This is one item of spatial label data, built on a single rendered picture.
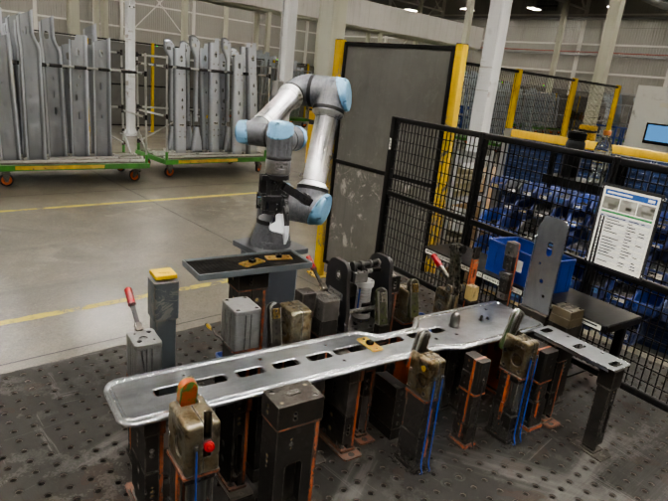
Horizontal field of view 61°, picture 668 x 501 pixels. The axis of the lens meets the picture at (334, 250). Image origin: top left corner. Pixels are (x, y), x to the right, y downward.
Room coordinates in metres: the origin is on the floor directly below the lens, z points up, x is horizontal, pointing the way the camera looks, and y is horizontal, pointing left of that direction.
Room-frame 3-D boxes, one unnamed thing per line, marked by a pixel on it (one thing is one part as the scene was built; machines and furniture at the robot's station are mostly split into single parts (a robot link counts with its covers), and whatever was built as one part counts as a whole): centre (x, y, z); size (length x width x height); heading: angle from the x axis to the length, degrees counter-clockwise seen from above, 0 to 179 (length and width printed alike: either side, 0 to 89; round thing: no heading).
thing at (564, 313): (1.78, -0.81, 0.88); 0.08 x 0.08 x 0.36; 35
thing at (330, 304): (1.60, 0.01, 0.89); 0.13 x 0.11 x 0.38; 35
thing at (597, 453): (1.51, -0.86, 0.84); 0.11 x 0.06 x 0.29; 35
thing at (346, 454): (1.41, -0.07, 0.84); 0.17 x 0.06 x 0.29; 35
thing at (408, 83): (4.32, -0.30, 1.00); 1.34 x 0.14 x 2.00; 44
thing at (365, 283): (1.69, -0.09, 0.94); 0.18 x 0.13 x 0.49; 125
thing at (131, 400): (1.44, -0.12, 1.00); 1.38 x 0.22 x 0.02; 125
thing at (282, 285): (2.01, 0.24, 0.90); 0.21 x 0.21 x 0.40; 44
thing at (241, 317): (1.41, 0.23, 0.90); 0.13 x 0.10 x 0.41; 35
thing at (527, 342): (1.53, -0.58, 0.87); 0.12 x 0.09 x 0.35; 35
